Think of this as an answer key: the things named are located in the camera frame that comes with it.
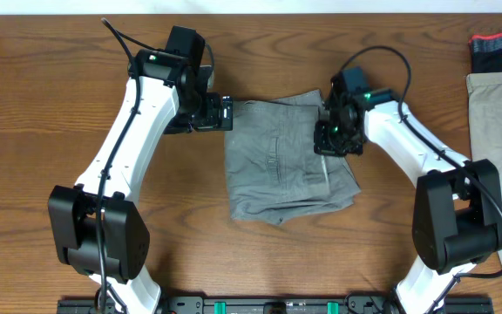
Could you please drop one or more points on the black mounting rail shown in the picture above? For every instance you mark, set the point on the black mounting rail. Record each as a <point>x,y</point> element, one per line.
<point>352,304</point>

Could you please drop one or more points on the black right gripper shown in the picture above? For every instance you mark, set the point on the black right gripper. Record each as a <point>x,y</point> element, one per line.
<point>322,144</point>

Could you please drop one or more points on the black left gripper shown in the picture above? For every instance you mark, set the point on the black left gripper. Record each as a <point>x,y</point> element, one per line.
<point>213,122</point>

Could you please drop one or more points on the grey shorts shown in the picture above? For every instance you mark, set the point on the grey shorts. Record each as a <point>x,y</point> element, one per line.
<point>273,173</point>

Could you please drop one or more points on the black garment red trim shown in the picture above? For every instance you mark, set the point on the black garment red trim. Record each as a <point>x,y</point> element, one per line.
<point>486,53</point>

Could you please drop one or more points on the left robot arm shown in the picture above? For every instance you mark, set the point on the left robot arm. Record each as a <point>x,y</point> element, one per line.
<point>96,225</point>

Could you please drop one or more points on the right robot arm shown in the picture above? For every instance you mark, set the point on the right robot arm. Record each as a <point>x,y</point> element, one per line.
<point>457,215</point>

